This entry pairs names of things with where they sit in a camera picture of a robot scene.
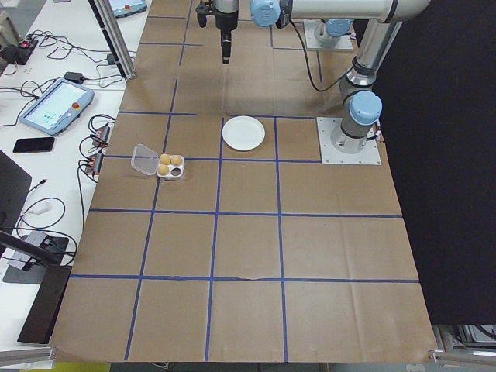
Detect white round plate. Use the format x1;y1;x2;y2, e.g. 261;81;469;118
221;115;267;152

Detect clear plastic egg box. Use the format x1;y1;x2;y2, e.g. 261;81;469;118
130;143;186;181

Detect blue grey teach pendant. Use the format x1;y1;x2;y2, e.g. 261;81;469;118
107;0;151;19
19;77;96;137

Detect black orange usb adapter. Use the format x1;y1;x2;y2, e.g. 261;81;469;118
92;122;114;146
85;152;105;174

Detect white side desk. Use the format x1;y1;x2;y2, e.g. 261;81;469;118
0;0;153;350

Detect black electronics box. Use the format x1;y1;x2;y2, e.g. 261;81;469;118
2;44;30;66

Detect black smartphone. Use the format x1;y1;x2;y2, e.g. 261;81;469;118
12;136;56;154

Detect black computer monitor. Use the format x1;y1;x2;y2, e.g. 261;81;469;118
0;149;33;233

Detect grey monitor stand base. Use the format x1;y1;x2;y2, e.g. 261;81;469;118
2;234;70;284

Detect black flat panel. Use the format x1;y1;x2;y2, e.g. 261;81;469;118
17;265;73;345

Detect aluminium corner profile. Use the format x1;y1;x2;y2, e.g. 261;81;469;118
427;347;496;367
0;346;58;362

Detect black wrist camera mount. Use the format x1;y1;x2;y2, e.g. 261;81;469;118
195;0;214;29

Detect black velcro cable strap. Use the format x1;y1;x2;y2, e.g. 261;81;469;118
276;0;295;30

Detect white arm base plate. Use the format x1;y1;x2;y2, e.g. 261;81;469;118
316;116;383;167
303;19;356;52

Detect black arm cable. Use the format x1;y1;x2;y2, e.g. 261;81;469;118
286;19;352;93

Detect aluminium profile post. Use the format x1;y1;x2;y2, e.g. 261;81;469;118
88;0;137;81

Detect black desk cable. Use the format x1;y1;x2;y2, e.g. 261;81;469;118
83;61;131;91
15;196;66;233
26;29;117;65

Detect black frame cover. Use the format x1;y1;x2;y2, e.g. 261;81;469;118
350;0;496;326

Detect metal frame bars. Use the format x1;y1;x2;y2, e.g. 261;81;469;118
432;324;496;350

